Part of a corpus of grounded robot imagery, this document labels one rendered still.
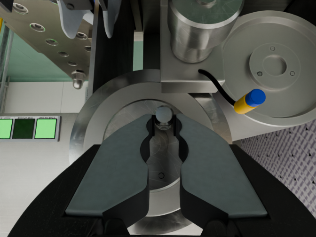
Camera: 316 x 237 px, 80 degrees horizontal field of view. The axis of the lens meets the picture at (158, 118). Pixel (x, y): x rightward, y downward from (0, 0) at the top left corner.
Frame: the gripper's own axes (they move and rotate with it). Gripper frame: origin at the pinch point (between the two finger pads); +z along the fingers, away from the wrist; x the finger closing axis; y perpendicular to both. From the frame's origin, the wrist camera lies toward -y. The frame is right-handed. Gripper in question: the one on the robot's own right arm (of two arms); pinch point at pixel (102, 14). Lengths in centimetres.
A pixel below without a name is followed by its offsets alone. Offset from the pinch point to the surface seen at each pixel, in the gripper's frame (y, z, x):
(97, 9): 1.0, -2.0, 0.1
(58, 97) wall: -76, 263, -159
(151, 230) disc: 22.9, -2.6, 6.3
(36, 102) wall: -68, 263, -191
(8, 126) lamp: 8.9, 29.4, -34.2
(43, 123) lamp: 8.0, 29.4, -24.8
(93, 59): 7.1, -2.0, 0.2
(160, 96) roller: 11.5, -3.4, 7.1
